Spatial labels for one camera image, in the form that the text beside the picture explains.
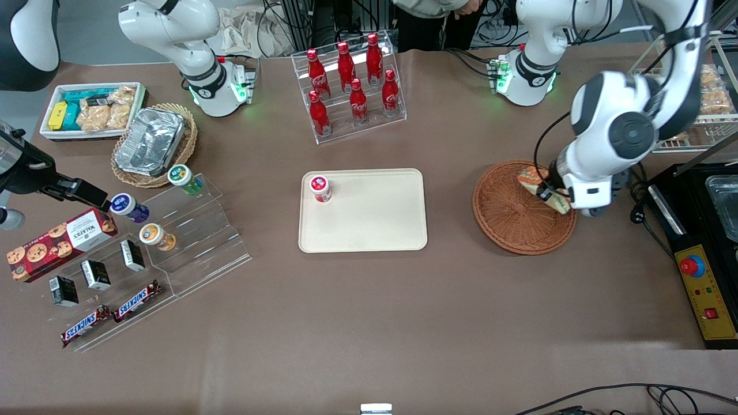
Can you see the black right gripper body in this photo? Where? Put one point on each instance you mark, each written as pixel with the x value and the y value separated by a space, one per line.
pixel 27 174

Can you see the sandwich with lettuce tomato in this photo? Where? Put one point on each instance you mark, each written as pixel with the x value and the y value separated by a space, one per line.
pixel 533 178

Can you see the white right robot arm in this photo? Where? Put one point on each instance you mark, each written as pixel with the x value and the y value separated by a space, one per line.
pixel 173 29

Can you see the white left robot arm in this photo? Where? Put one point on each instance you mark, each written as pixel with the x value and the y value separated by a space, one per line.
pixel 628 132

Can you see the round brown wicker basket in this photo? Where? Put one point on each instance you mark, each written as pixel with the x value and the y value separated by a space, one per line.
pixel 513 225

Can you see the tan oval wicker basket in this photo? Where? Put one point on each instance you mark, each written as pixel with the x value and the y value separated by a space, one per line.
pixel 187 144

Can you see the cream plastic tray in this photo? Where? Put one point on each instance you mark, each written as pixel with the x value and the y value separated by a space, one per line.
pixel 375 213

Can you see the small jar with purple label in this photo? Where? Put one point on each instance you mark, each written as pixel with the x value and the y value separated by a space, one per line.
pixel 130 207

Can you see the red Walkers cookie box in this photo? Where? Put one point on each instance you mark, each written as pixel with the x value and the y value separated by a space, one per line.
pixel 60 245

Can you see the yellow box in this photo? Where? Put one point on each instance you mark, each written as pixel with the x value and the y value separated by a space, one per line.
pixel 57 115

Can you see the teal box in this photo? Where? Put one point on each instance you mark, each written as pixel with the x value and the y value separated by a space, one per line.
pixel 72 118
pixel 86 95

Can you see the white plastic bin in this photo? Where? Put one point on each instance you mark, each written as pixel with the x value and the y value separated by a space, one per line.
pixel 49 101

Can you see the clear bag of snacks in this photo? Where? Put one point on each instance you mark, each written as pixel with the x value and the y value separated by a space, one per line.
pixel 120 112
pixel 92 118

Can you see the small black box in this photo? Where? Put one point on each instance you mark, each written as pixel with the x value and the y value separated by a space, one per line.
pixel 132 255
pixel 63 290
pixel 95 275

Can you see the aluminium foil container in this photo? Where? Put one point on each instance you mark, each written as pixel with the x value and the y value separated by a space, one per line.
pixel 150 141

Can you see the small jar with orange label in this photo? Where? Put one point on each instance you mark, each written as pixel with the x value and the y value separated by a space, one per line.
pixel 157 236

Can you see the small jar with green lid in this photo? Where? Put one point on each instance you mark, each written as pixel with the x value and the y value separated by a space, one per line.
pixel 184 178

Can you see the black sealing machine yellow panel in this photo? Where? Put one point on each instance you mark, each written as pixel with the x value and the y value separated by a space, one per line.
pixel 692 230

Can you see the clear acrylic step shelf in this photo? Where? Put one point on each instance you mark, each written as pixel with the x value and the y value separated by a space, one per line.
pixel 109 305
pixel 202 242

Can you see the Snickers bar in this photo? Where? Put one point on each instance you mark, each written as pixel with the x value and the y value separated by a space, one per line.
pixel 85 325
pixel 137 301

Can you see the clear container in sealing machine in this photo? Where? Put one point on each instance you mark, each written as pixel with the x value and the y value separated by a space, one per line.
pixel 725 202

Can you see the bag of biscuits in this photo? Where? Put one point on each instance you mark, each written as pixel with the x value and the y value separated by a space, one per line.
pixel 715 98

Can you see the red cola bottle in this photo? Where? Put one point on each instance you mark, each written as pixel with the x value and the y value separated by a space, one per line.
pixel 358 102
pixel 374 55
pixel 346 63
pixel 391 92
pixel 316 72
pixel 319 114

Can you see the clear acrylic bottle rack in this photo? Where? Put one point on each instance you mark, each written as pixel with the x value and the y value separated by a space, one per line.
pixel 398 63

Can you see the person in dark trousers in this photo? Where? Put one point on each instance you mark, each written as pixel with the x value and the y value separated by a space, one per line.
pixel 426 23

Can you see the small jar with red lid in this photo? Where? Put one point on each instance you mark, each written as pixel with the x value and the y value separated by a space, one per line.
pixel 320 188

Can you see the crumpled beige paper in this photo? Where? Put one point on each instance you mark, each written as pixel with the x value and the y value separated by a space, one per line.
pixel 248 29

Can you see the small white device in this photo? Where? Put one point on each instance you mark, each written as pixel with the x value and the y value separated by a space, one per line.
pixel 376 409

